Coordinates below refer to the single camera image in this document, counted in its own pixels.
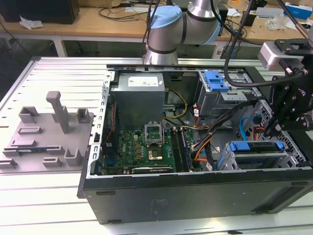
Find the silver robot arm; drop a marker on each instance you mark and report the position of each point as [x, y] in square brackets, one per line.
[171, 27]

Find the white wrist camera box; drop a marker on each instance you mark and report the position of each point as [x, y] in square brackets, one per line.
[269, 56]

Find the grey power supply unit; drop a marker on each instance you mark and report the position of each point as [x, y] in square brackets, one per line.
[137, 102]

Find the black RAM slot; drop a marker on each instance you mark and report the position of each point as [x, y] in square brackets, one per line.
[175, 149]
[185, 151]

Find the wooden desk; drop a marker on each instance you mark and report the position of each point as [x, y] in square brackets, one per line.
[85, 27]

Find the clear plastic bag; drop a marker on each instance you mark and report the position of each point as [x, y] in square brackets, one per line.
[278, 23]

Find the flat grey box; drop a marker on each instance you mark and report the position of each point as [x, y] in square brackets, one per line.
[269, 12]

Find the large black box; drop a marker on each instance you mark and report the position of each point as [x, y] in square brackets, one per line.
[49, 11]

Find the crumpled white wrapping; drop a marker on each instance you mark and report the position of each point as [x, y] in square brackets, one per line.
[30, 23]

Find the black PC case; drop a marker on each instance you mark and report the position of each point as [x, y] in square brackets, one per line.
[171, 195]

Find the dark RAM stick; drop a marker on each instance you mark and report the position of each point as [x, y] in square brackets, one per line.
[24, 151]

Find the metal disk bay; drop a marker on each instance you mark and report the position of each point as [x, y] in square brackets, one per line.
[259, 164]

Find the grey parts rack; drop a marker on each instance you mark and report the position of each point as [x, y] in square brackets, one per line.
[49, 137]

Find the blue plastic drive latch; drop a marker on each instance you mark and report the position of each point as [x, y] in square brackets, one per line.
[215, 80]

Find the CPU socket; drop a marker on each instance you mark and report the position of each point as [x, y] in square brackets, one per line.
[154, 153]

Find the small black box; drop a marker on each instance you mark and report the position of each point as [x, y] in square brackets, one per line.
[252, 20]

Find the blue cardboard box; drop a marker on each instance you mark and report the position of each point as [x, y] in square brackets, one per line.
[299, 11]

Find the green motherboard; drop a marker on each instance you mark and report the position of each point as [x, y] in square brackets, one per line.
[132, 147]

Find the metal drive cage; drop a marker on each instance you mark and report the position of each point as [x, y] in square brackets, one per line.
[215, 102]

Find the hard disk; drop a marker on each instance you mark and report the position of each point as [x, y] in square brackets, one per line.
[261, 145]

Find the black graphics card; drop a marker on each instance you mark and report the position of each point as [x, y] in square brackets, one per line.
[151, 170]

